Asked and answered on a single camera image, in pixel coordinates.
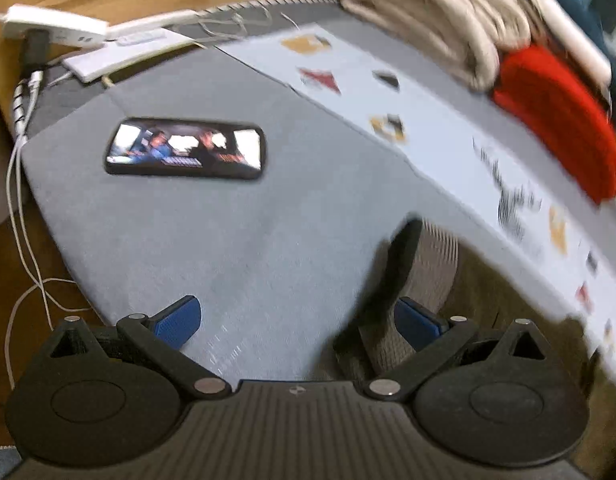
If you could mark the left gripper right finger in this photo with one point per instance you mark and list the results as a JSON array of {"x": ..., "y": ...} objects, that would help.
[{"x": 436, "y": 343}]

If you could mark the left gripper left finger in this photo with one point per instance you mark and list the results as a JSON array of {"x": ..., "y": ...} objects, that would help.
[{"x": 158, "y": 341}]

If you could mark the dark brown corduroy pants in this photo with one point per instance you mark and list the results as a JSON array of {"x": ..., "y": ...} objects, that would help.
[{"x": 444, "y": 275}]

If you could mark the black smartphone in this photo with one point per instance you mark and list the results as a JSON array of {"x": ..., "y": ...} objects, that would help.
[{"x": 198, "y": 148}]

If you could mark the white printed bed runner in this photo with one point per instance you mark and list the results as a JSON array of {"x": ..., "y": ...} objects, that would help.
[{"x": 488, "y": 165}]

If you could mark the red folded quilt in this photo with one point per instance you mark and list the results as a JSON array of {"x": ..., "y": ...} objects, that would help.
[{"x": 548, "y": 98}]

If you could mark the cream folded blanket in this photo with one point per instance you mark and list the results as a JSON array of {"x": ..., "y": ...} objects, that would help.
[{"x": 465, "y": 37}]

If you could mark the white power strip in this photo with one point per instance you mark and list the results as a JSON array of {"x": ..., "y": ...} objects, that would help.
[{"x": 65, "y": 28}]

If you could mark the white folded bedding stack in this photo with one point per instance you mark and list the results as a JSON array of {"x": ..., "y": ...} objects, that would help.
[{"x": 576, "y": 42}]

